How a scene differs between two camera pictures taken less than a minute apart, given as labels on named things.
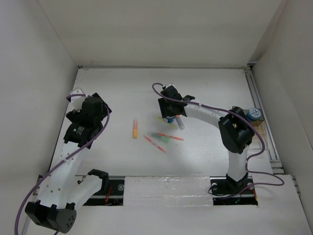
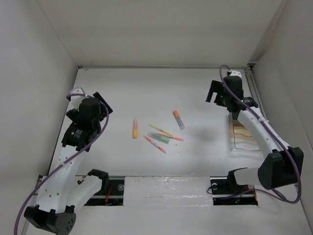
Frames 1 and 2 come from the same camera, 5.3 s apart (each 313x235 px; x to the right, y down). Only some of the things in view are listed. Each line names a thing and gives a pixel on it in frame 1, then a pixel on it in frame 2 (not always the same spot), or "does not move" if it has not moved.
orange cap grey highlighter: (180, 122) does not move
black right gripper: (165, 111) -> (216, 87)
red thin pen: (154, 144) does not move
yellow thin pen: (170, 124) -> (157, 128)
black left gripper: (75, 115) does not move
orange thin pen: (171, 136) does not move
